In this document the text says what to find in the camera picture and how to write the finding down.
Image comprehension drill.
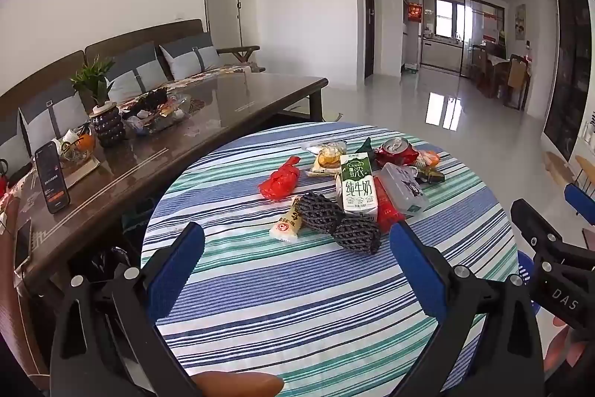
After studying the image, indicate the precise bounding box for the red soda can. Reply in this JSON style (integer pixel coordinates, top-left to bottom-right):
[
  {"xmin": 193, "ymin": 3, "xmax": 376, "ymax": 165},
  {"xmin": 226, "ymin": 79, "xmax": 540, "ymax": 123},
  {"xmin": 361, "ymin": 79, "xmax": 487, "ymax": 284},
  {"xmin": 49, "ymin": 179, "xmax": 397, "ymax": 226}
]
[{"xmin": 374, "ymin": 137, "xmax": 420, "ymax": 169}]

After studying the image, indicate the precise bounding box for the person's right hand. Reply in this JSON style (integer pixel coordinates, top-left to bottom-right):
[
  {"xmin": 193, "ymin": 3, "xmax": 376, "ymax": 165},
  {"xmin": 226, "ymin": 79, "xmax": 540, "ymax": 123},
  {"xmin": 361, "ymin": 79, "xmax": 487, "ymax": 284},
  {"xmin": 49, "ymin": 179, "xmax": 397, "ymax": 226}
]
[{"xmin": 544, "ymin": 325, "xmax": 587, "ymax": 374}]

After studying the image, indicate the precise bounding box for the glass snack tray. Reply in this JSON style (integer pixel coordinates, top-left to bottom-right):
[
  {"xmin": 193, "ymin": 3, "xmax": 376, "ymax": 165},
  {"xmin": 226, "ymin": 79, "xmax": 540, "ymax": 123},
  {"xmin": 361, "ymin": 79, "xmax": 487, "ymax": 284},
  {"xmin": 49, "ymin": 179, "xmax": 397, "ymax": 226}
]
[{"xmin": 122, "ymin": 87, "xmax": 205, "ymax": 135}]

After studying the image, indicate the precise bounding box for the wooden dining chair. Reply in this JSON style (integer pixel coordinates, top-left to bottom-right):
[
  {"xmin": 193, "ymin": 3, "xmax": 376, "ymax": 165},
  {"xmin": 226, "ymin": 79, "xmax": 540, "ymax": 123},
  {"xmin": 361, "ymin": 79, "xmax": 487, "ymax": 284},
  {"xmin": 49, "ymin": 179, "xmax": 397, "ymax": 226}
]
[{"xmin": 504, "ymin": 54, "xmax": 531, "ymax": 110}]

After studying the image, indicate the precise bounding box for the fruit tray with orange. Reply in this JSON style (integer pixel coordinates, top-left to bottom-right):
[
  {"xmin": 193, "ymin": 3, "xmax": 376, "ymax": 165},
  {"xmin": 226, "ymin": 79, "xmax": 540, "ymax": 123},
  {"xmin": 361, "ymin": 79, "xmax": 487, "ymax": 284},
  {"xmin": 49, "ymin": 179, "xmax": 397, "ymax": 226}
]
[{"xmin": 53, "ymin": 125, "xmax": 100, "ymax": 188}]

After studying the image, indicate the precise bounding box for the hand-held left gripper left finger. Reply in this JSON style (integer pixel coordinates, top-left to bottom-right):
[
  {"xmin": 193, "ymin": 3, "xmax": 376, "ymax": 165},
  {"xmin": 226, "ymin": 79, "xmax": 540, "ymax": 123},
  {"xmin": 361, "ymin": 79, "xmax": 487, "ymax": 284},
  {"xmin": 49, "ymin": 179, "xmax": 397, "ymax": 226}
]
[{"xmin": 49, "ymin": 221, "xmax": 219, "ymax": 397}]

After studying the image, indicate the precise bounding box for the standing black smartphone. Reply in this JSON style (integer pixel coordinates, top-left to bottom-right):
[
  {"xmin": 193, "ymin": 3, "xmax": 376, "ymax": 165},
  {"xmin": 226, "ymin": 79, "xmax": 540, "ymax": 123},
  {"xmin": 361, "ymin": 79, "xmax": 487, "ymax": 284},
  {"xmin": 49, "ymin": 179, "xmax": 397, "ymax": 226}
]
[{"xmin": 35, "ymin": 141, "xmax": 71, "ymax": 214}]

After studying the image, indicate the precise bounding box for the dark wooden door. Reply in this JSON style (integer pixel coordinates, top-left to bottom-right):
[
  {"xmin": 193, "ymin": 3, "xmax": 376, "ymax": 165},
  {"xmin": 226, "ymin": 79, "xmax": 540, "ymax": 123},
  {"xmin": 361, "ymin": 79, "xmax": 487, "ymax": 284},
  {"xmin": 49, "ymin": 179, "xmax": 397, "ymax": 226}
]
[{"xmin": 363, "ymin": 0, "xmax": 375, "ymax": 79}]

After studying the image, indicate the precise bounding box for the person's left hand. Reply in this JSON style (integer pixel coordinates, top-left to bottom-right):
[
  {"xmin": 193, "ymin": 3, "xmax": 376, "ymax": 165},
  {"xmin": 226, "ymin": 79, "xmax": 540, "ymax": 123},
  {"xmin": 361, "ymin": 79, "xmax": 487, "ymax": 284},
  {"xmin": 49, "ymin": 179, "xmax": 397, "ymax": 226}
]
[{"xmin": 192, "ymin": 371, "xmax": 285, "ymax": 397}]

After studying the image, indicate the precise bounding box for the flat red packet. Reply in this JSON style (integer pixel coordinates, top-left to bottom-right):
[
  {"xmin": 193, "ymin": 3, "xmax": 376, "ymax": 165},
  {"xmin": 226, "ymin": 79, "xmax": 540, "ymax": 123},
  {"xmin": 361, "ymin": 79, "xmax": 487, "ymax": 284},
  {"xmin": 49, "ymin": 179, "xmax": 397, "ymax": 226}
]
[{"xmin": 372, "ymin": 176, "xmax": 406, "ymax": 234}]

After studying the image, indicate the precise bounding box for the brown leather seat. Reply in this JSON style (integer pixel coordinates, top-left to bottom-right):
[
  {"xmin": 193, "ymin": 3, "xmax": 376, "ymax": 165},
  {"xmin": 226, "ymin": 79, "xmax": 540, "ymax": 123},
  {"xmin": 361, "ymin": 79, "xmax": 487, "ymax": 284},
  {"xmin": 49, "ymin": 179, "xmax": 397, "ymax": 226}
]
[{"xmin": 0, "ymin": 197, "xmax": 52, "ymax": 388}]

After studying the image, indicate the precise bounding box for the green white milk carton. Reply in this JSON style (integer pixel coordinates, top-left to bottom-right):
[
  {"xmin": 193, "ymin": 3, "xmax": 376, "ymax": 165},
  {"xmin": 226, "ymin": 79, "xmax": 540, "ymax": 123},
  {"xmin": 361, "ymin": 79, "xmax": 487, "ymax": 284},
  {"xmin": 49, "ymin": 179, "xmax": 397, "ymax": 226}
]
[{"xmin": 335, "ymin": 153, "xmax": 379, "ymax": 222}]

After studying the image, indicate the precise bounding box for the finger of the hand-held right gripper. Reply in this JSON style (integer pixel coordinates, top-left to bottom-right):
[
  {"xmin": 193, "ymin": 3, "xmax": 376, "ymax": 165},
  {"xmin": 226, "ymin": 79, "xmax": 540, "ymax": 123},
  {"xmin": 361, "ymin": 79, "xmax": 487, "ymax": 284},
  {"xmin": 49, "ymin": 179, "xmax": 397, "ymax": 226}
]
[
  {"xmin": 564, "ymin": 183, "xmax": 595, "ymax": 227},
  {"xmin": 510, "ymin": 198, "xmax": 565, "ymax": 251}
]

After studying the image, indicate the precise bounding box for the clear plastic box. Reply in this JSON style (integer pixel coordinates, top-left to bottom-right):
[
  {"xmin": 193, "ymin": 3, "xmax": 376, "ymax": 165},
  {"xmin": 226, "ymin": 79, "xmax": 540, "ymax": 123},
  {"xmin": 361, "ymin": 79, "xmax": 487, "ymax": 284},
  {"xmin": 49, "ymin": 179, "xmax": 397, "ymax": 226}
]
[{"xmin": 379, "ymin": 163, "xmax": 429, "ymax": 216}]

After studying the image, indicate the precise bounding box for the dark green wrapper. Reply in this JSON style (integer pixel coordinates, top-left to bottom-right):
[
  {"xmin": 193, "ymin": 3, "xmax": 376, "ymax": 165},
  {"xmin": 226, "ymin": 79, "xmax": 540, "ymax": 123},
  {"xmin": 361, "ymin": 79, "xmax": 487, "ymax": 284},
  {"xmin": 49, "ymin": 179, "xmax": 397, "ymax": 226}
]
[{"xmin": 415, "ymin": 168, "xmax": 446, "ymax": 185}]

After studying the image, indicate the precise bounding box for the striped tablecloth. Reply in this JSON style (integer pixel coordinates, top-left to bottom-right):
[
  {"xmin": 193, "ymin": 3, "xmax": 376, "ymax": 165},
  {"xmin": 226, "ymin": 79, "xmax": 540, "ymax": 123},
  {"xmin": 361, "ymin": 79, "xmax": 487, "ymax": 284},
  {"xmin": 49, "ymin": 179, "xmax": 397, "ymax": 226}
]
[{"xmin": 141, "ymin": 122, "xmax": 524, "ymax": 397}]

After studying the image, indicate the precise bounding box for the potted plant in dark vase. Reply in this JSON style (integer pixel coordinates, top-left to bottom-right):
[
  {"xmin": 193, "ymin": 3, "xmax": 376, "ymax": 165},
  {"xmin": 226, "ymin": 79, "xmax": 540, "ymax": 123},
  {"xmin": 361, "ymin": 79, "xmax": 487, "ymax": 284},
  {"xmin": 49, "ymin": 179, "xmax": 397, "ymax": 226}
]
[{"xmin": 70, "ymin": 55, "xmax": 127, "ymax": 148}]

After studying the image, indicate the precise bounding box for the flat smartphone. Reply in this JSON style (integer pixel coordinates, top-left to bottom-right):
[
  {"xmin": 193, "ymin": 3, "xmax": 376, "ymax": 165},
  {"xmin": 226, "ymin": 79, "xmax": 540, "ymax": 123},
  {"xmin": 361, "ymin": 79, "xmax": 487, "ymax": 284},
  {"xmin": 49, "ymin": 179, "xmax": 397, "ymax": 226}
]
[{"xmin": 13, "ymin": 218, "xmax": 33, "ymax": 274}]

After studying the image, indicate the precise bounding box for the dining table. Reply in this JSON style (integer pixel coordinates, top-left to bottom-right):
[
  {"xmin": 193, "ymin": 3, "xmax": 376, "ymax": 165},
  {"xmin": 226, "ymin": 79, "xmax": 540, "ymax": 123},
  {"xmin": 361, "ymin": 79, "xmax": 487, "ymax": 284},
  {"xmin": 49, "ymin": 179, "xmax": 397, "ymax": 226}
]
[{"xmin": 472, "ymin": 42, "xmax": 512, "ymax": 97}]

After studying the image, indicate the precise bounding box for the pastry in clear wrapper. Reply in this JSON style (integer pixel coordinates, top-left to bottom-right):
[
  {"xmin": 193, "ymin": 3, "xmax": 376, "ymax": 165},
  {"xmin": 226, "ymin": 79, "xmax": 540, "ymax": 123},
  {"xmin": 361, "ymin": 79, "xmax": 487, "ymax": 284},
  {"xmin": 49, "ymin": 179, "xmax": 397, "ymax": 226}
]
[{"xmin": 302, "ymin": 140, "xmax": 348, "ymax": 177}]

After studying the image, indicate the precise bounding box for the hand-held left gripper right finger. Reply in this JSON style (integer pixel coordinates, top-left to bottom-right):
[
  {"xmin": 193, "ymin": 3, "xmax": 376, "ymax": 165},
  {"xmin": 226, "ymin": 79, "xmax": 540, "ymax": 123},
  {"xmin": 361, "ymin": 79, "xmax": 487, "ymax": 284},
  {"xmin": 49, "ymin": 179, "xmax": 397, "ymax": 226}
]
[{"xmin": 386, "ymin": 221, "xmax": 544, "ymax": 397}]

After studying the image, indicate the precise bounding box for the dark wooden coffee table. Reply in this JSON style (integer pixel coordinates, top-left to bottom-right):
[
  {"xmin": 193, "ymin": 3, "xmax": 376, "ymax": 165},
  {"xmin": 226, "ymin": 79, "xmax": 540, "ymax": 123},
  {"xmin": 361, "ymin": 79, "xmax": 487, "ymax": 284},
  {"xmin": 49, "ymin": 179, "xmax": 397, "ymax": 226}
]
[{"xmin": 0, "ymin": 74, "xmax": 329, "ymax": 300}]

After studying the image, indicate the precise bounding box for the black foam net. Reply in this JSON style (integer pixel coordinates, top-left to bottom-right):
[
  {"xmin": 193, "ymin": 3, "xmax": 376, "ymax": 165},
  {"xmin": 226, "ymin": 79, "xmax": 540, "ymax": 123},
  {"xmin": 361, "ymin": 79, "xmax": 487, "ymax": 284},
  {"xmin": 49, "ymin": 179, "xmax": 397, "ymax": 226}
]
[
  {"xmin": 331, "ymin": 218, "xmax": 382, "ymax": 257},
  {"xmin": 296, "ymin": 191, "xmax": 345, "ymax": 235}
]

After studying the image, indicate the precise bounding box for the red plastic wrapper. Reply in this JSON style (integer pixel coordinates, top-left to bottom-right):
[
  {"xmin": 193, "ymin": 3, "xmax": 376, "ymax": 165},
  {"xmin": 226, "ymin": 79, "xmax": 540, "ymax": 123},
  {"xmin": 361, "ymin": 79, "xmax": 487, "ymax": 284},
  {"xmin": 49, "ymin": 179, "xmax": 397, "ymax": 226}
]
[{"xmin": 259, "ymin": 156, "xmax": 301, "ymax": 199}]

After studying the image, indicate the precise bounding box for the white candy packet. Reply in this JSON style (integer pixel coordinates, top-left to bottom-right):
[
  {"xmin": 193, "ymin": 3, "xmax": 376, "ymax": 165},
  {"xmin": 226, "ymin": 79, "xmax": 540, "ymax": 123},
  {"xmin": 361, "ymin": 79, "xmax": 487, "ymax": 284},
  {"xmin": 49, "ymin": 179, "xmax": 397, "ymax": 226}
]
[{"xmin": 270, "ymin": 196, "xmax": 303, "ymax": 242}]

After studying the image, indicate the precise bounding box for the grey blue pillow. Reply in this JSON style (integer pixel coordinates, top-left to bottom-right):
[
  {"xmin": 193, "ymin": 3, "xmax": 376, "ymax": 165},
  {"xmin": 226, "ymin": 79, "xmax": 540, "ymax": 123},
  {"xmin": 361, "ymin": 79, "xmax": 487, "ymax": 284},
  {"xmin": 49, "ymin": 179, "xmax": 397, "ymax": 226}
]
[
  {"xmin": 19, "ymin": 92, "xmax": 89, "ymax": 156},
  {"xmin": 159, "ymin": 33, "xmax": 221, "ymax": 81},
  {"xmin": 104, "ymin": 42, "xmax": 168, "ymax": 102}
]

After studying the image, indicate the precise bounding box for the brown wooden sofa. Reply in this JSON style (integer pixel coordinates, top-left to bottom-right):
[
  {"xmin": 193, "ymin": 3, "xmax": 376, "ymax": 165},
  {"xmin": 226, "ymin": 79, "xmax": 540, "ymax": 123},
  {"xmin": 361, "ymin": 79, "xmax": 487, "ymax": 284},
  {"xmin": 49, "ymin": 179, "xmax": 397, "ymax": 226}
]
[{"xmin": 0, "ymin": 19, "xmax": 261, "ymax": 193}]

